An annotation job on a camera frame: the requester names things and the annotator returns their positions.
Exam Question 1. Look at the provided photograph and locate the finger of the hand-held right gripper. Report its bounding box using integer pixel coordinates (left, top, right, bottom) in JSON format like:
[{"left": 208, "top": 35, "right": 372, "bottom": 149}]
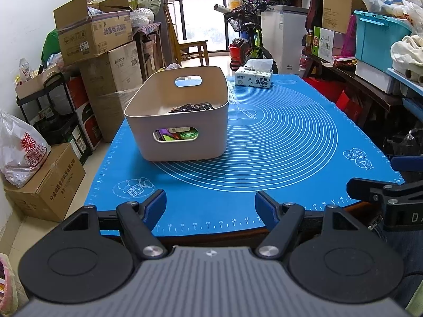
[
  {"left": 390, "top": 155, "right": 423, "bottom": 174},
  {"left": 346, "top": 178, "right": 423, "bottom": 207}
]

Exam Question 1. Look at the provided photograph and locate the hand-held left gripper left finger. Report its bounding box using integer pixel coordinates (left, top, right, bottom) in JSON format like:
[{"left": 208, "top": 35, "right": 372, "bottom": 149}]
[{"left": 63, "top": 189, "right": 168, "bottom": 260}]

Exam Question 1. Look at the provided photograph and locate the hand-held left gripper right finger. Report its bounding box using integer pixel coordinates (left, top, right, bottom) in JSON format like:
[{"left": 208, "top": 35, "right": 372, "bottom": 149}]
[{"left": 255, "top": 190, "right": 361, "bottom": 259}]

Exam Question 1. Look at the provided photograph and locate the beige plastic storage bin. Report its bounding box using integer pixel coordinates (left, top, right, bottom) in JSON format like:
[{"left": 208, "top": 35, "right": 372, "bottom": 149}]
[{"left": 124, "top": 66, "right": 229, "bottom": 162}]

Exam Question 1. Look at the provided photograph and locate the person's leg in jeans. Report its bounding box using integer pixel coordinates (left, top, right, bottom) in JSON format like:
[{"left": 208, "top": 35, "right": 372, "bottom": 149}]
[{"left": 377, "top": 225, "right": 423, "bottom": 310}]

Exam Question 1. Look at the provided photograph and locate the blue silicone baking mat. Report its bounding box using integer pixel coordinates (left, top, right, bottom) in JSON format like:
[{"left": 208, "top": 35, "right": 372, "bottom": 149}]
[{"left": 84, "top": 74, "right": 405, "bottom": 237}]

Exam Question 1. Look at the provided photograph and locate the dark wooden side table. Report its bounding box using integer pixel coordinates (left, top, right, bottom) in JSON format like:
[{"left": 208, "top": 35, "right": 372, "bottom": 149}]
[{"left": 302, "top": 50, "right": 408, "bottom": 130}]

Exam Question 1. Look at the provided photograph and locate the white flat box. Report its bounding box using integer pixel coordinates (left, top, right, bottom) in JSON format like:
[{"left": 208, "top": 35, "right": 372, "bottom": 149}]
[{"left": 355, "top": 61, "right": 402, "bottom": 94}]

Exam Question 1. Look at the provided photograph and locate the plastic-wrapped cardboard box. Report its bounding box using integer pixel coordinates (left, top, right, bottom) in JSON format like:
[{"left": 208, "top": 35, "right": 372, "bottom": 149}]
[{"left": 98, "top": 89, "right": 139, "bottom": 143}]

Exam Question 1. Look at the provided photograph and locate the white cloth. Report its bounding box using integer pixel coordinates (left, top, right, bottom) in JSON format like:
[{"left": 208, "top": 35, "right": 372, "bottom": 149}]
[{"left": 390, "top": 35, "right": 423, "bottom": 74}]

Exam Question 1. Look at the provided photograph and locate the taped cardboard floor box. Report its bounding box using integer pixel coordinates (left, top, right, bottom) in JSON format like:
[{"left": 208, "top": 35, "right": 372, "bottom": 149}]
[{"left": 4, "top": 143, "right": 86, "bottom": 223}]

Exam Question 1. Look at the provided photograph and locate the red black appliance box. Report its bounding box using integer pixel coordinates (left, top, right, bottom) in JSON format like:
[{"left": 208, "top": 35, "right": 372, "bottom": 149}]
[{"left": 68, "top": 76, "right": 103, "bottom": 151}]

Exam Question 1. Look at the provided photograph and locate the teal plastic storage crate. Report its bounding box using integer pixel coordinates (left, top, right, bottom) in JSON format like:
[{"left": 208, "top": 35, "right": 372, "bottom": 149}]
[{"left": 353, "top": 11, "right": 413, "bottom": 73}]

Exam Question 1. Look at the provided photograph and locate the white tissue box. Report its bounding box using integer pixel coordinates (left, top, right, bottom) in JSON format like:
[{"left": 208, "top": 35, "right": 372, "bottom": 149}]
[{"left": 234, "top": 59, "right": 275, "bottom": 89}]

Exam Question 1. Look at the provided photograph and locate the black shelf cart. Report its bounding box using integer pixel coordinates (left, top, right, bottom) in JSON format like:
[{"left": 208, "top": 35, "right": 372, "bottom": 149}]
[{"left": 16, "top": 73, "right": 93, "bottom": 166}]

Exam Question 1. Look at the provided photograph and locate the plain brown cardboard box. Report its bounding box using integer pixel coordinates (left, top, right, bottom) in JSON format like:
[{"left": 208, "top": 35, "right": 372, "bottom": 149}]
[{"left": 80, "top": 41, "right": 143, "bottom": 97}]

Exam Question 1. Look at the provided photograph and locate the white red plastic bag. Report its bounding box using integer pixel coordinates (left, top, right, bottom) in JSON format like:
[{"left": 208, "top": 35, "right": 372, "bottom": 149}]
[{"left": 0, "top": 110, "right": 52, "bottom": 188}]

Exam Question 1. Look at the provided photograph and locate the green white carton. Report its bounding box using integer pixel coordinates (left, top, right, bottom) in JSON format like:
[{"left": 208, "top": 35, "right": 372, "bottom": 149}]
[{"left": 312, "top": 26, "right": 346, "bottom": 63}]

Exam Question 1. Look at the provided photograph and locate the red bucket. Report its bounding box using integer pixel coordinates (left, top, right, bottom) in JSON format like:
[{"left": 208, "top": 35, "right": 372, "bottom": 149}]
[{"left": 229, "top": 39, "right": 247, "bottom": 62}]

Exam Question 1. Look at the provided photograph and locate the cluttered wooden cabinet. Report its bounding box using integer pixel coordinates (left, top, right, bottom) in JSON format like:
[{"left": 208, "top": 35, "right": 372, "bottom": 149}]
[{"left": 132, "top": 21, "right": 164, "bottom": 83}]

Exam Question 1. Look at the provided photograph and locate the wooden chair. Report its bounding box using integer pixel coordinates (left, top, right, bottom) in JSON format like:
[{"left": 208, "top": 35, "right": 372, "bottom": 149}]
[{"left": 164, "top": 3, "right": 209, "bottom": 67}]

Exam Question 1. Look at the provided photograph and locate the green black bicycle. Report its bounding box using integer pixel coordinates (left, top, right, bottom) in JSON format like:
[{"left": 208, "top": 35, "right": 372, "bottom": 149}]
[{"left": 215, "top": 2, "right": 280, "bottom": 74}]

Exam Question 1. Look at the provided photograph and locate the white chest freezer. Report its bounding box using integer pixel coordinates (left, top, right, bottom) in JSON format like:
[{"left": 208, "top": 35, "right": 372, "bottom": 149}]
[{"left": 261, "top": 5, "right": 310, "bottom": 75}]

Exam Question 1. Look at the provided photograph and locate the small cardboard box with clutter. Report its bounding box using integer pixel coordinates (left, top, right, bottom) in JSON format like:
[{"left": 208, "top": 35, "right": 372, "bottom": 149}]
[{"left": 15, "top": 66, "right": 62, "bottom": 100}]

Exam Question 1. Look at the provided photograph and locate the tall brown cardboard box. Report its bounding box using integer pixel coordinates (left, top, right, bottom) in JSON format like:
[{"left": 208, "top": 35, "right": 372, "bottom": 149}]
[{"left": 322, "top": 0, "right": 369, "bottom": 34}]

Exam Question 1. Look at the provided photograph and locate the open printed cardboard box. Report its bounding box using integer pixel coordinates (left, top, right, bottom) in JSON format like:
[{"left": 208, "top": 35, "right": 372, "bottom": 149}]
[{"left": 53, "top": 0, "right": 133, "bottom": 66}]

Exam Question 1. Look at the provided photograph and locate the green bag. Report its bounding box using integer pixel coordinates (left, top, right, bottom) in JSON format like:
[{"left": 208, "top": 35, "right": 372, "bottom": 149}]
[{"left": 44, "top": 28, "right": 62, "bottom": 62}]

